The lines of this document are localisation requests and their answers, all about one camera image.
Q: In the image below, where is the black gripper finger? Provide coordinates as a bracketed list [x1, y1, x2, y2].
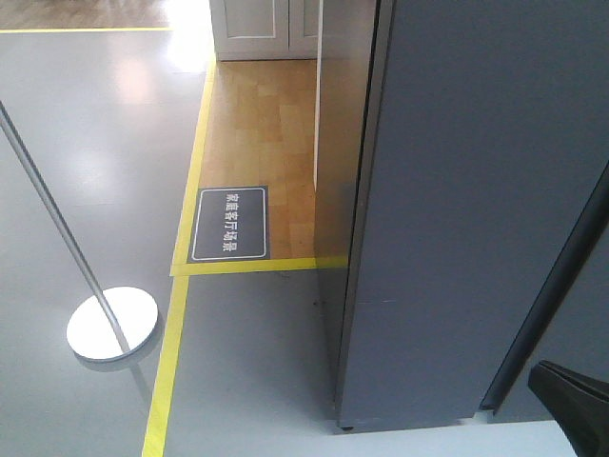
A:
[527, 360, 608, 457]

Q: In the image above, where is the open fridge door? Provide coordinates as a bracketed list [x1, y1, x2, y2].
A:
[338, 1, 608, 431]

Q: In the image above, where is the dark floor sign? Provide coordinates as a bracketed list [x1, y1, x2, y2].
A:
[188, 186, 270, 263]

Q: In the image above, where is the silver floor lamp stand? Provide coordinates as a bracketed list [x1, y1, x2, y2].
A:
[1, 108, 159, 363]

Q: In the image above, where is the white panelled cabinet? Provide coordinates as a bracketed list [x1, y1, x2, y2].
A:
[209, 0, 321, 61]

